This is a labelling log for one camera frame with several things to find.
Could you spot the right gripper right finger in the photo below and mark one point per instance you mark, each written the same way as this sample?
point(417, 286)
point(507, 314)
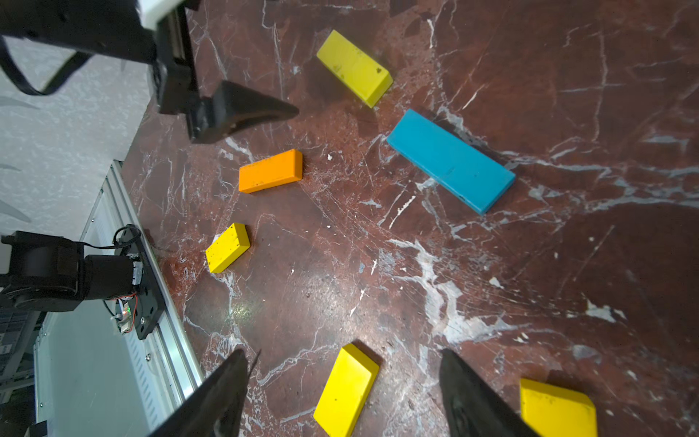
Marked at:
point(471, 406)

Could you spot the teal long block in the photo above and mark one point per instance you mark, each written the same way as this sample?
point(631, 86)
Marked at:
point(472, 177)

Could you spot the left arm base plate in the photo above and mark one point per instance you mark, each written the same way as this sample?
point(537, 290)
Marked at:
point(149, 304)

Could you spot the yellow block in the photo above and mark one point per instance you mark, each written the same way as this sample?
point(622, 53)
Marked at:
point(346, 391)
point(229, 246)
point(554, 411)
point(360, 73)

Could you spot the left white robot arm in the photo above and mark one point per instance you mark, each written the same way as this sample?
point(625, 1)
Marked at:
point(53, 274)

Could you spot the orange block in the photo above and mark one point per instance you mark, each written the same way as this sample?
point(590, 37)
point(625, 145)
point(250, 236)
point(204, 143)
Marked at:
point(272, 172)

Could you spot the aluminium front rail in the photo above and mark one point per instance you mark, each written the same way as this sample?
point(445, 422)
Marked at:
point(106, 370)

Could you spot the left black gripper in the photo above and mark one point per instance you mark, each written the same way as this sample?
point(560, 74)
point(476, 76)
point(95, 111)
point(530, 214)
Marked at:
point(231, 109)

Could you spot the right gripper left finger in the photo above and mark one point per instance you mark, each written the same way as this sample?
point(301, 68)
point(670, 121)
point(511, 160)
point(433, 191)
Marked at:
point(216, 407)

